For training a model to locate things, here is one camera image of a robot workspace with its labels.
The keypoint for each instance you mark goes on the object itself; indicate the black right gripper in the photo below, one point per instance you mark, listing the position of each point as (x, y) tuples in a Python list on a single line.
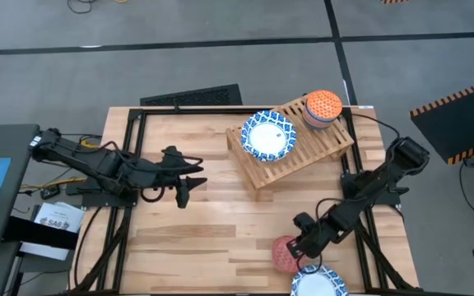
[(315, 234)]

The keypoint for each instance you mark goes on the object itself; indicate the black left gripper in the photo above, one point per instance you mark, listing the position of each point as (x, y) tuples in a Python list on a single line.
[(175, 168)]

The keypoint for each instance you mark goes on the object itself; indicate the red ceramic bowl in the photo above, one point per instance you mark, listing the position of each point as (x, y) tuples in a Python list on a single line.
[(282, 261)]

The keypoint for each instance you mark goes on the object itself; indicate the blue white paper bowl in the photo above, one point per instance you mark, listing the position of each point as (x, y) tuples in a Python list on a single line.
[(268, 137), (315, 285)]

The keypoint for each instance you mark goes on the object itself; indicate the orange ceramic bowl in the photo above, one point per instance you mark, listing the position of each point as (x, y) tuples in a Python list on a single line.
[(323, 104)]

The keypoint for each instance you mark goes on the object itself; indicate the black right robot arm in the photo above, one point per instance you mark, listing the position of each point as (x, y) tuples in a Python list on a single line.
[(368, 189)]

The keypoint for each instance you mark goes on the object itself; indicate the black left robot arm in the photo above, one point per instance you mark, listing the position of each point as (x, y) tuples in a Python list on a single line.
[(97, 162)]

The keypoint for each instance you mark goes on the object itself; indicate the wooden slatted shelf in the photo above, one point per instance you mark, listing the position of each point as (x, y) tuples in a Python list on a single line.
[(303, 160)]

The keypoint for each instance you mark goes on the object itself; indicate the black ridged floor mat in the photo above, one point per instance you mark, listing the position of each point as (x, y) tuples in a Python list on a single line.
[(191, 96)]

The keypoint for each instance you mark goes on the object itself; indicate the yellow power plug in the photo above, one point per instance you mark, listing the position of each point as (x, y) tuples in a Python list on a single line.
[(89, 144)]

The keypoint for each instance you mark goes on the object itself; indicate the printed white paper sheet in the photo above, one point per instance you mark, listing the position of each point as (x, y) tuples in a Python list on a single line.
[(58, 215)]

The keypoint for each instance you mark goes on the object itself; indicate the plain white paper sheet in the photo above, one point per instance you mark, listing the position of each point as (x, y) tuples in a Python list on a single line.
[(43, 251)]

